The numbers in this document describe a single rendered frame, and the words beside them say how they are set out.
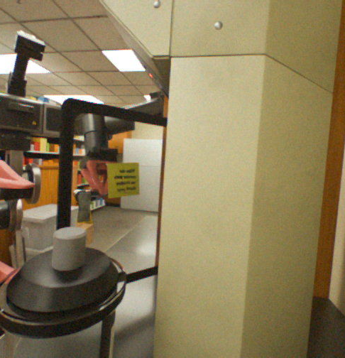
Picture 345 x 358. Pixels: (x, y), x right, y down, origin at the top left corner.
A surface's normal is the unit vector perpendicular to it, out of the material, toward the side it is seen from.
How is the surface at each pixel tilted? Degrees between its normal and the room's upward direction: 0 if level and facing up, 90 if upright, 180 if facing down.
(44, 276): 2
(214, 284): 90
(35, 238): 96
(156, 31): 90
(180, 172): 90
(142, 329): 0
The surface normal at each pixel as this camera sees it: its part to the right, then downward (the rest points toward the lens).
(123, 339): 0.06, -1.00
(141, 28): -0.19, 0.04
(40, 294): -0.02, -0.54
